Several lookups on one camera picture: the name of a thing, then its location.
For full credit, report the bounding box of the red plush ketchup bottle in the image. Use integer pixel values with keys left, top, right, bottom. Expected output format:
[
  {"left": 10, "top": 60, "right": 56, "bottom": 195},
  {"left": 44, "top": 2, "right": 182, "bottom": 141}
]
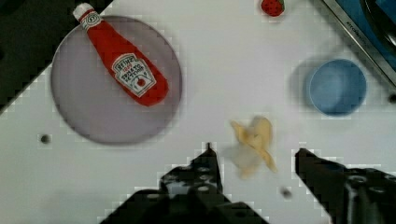
[{"left": 73, "top": 3, "right": 169, "bottom": 106}]

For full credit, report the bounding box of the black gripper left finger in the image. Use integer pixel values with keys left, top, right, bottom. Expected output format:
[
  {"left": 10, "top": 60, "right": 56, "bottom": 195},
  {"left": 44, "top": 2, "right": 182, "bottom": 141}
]
[{"left": 100, "top": 144, "right": 269, "bottom": 224}]

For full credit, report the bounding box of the red plush strawberry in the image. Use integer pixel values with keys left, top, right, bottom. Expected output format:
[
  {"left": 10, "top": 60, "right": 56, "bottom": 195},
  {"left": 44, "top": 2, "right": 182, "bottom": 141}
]
[{"left": 261, "top": 0, "right": 285, "bottom": 17}]

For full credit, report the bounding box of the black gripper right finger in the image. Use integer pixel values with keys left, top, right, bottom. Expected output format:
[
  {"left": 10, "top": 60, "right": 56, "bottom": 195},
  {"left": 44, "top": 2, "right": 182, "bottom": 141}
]
[{"left": 295, "top": 148, "right": 396, "bottom": 224}]

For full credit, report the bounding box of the grey round plate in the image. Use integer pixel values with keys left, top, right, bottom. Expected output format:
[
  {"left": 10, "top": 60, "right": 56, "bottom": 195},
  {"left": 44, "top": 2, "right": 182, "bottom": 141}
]
[{"left": 50, "top": 15, "right": 183, "bottom": 146}]

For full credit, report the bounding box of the blue round bowl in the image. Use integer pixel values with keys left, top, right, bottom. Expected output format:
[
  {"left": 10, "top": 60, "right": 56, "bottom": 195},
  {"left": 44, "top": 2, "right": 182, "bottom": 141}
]
[{"left": 304, "top": 59, "right": 368, "bottom": 118}]

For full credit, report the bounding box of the yellow plush peeled banana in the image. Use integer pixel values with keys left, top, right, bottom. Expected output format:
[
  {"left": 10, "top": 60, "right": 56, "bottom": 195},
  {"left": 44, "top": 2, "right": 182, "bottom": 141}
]
[{"left": 231, "top": 117, "right": 277, "bottom": 179}]

